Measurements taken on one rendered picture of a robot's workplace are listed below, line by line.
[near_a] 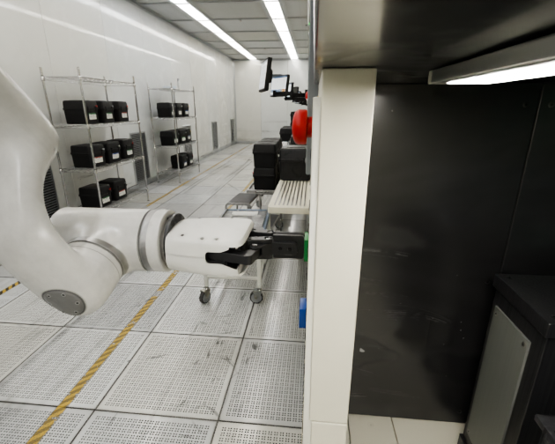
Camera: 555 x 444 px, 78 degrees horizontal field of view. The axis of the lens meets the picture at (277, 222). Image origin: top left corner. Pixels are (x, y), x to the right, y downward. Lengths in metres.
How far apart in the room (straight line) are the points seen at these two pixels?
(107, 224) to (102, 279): 0.08
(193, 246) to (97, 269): 0.11
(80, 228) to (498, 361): 0.55
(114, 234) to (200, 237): 0.11
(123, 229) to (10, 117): 0.16
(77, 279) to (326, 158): 0.30
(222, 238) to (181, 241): 0.05
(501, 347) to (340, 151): 0.35
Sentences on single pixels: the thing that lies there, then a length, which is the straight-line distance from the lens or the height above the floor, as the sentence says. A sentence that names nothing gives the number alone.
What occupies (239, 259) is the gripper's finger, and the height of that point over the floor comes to 1.20.
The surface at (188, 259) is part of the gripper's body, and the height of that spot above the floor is 1.20.
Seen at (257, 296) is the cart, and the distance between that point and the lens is 2.57.
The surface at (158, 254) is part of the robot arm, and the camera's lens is 0.46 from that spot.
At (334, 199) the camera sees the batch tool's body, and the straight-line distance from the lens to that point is 0.29.
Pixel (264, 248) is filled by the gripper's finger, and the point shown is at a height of 1.20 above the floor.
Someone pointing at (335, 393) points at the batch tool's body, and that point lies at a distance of 0.39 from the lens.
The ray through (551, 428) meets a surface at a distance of 0.41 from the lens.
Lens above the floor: 1.37
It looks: 19 degrees down
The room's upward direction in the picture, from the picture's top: straight up
